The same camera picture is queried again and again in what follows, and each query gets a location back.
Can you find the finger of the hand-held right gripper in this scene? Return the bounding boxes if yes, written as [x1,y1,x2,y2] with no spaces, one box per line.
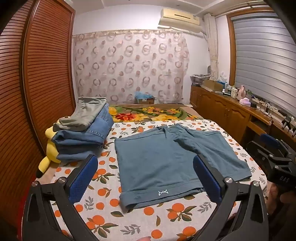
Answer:
[259,134,296,158]
[245,141,281,163]

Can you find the stack of newspapers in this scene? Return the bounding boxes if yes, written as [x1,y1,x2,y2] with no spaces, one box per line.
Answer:
[190,74,211,85]

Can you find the folded grey pants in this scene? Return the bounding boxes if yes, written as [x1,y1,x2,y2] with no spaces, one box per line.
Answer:
[53,97,108,131]

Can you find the teal shorts pants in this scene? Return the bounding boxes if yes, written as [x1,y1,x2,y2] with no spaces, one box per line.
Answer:
[114,123,252,210]

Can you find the white air conditioner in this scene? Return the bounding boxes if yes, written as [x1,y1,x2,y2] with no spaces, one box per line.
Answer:
[158,8,205,35]

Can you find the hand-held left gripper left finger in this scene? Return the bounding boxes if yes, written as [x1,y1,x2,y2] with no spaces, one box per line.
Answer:
[23,154,100,241]

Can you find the wooden louvered wardrobe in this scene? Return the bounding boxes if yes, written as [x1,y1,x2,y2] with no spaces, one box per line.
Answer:
[0,0,77,232]

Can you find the white power strip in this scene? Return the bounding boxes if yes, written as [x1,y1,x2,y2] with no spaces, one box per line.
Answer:
[251,96,278,109]

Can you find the open cardboard box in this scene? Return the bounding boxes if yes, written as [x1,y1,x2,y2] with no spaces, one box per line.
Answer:
[202,79,223,93]

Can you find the floral blanket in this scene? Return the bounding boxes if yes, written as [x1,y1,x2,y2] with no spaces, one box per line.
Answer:
[109,104,204,123]

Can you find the cardboard box with blue bag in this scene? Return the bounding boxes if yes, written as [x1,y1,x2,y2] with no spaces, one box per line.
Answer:
[134,91,156,105]

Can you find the person's right hand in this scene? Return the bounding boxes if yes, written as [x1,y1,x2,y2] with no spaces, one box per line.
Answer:
[268,184,280,205]

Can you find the orange fruit print bed sheet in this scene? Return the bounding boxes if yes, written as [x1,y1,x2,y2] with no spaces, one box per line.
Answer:
[31,119,269,241]

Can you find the beige tied curtain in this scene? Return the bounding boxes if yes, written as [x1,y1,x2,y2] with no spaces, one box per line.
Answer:
[203,13,220,81]

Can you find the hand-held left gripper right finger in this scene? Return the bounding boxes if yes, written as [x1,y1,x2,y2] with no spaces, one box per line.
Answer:
[193,154,270,241]

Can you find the folded blue denim jeans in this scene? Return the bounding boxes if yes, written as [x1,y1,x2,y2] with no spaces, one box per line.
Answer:
[51,102,114,164]

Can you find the wooden sideboard cabinet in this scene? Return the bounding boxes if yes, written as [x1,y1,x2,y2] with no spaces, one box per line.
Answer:
[190,85,296,149]

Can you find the yellow plush toy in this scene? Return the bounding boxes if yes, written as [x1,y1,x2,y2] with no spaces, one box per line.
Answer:
[36,126,61,178]

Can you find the grey window blind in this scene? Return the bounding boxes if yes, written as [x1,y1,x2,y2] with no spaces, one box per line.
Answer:
[231,11,296,116]

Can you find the circle patterned wall curtain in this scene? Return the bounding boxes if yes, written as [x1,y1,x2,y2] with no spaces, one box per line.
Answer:
[73,30,190,106]

